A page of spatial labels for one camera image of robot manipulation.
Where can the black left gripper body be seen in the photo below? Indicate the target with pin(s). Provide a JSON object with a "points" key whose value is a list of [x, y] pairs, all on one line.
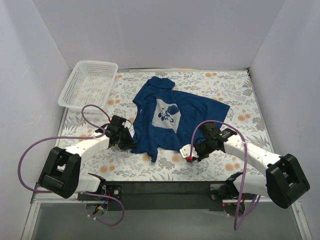
{"points": [[125, 139]]}

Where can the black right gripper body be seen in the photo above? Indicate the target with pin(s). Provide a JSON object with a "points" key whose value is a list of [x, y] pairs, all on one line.
{"points": [[200, 150]]}

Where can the blue printed t-shirt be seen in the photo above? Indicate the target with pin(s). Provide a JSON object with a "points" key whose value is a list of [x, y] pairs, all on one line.
{"points": [[166, 118]]}

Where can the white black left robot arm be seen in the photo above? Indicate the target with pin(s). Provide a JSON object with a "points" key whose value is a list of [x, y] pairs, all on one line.
{"points": [[61, 173]]}

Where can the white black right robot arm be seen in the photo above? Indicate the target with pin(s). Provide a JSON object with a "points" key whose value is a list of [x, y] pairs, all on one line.
{"points": [[282, 178]]}

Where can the white plastic basket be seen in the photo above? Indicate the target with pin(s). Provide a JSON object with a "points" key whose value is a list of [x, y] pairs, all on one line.
{"points": [[90, 83]]}

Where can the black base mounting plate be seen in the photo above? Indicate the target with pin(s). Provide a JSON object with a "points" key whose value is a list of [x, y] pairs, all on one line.
{"points": [[215, 188]]}

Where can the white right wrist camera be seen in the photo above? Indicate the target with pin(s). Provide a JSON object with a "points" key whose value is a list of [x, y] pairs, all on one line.
{"points": [[189, 153]]}

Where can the aluminium frame rail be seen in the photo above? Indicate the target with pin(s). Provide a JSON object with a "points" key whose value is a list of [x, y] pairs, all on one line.
{"points": [[50, 197]]}

